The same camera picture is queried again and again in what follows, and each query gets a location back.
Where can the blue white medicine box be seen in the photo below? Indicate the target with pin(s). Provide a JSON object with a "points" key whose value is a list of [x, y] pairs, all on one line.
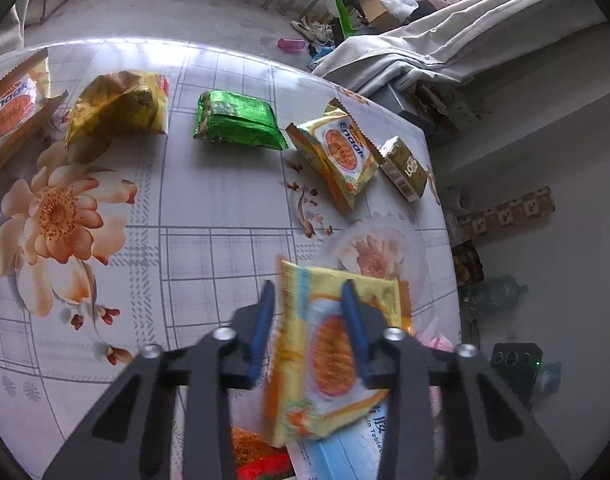
{"points": [[345, 450]]}

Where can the patterned board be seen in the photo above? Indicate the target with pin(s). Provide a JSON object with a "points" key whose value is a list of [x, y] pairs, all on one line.
{"points": [[510, 210]]}

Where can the pink plastic bag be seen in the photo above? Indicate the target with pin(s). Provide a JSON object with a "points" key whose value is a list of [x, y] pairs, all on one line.
{"points": [[437, 345]]}

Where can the empty water jug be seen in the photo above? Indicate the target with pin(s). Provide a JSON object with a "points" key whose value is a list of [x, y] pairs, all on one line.
{"points": [[495, 295]]}

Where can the crumpled gold packet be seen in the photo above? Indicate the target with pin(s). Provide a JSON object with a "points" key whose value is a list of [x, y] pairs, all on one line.
{"points": [[117, 105]]}

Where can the cardboard box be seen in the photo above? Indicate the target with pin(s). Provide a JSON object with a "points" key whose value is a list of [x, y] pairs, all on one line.
{"points": [[375, 7]]}

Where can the small olive carton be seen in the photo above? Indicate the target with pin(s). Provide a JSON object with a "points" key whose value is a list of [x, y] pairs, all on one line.
{"points": [[402, 167]]}

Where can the pink bottle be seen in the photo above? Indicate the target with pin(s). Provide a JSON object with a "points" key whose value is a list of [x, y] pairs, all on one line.
{"points": [[291, 45]]}

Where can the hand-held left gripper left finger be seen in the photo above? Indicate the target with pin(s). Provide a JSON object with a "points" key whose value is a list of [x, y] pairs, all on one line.
{"points": [[262, 330]]}

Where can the black speaker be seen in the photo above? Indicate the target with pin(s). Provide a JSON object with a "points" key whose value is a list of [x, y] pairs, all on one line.
{"points": [[515, 367]]}

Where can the green bag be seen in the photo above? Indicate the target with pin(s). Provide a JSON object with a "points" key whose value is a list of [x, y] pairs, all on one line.
{"points": [[345, 17]]}

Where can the yellow snack packet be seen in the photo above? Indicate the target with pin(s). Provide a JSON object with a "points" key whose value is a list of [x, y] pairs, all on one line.
{"points": [[12, 110], [337, 150], [310, 310]]}

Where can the floral tablecloth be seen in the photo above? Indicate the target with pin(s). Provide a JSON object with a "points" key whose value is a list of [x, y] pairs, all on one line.
{"points": [[210, 200]]}

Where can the white shoes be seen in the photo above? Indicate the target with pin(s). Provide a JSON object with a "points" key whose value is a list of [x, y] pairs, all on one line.
{"points": [[312, 30]]}

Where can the red orange packet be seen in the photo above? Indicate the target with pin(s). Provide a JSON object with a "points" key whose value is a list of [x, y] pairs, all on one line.
{"points": [[257, 455]]}

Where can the dark printed food box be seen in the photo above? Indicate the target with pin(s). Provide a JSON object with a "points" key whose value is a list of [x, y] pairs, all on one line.
{"points": [[467, 265]]}

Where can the green foil packet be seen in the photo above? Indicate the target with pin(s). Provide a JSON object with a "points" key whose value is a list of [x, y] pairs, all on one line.
{"points": [[240, 120]]}

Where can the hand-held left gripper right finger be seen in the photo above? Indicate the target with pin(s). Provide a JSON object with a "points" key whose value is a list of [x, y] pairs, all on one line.
{"points": [[355, 330]]}

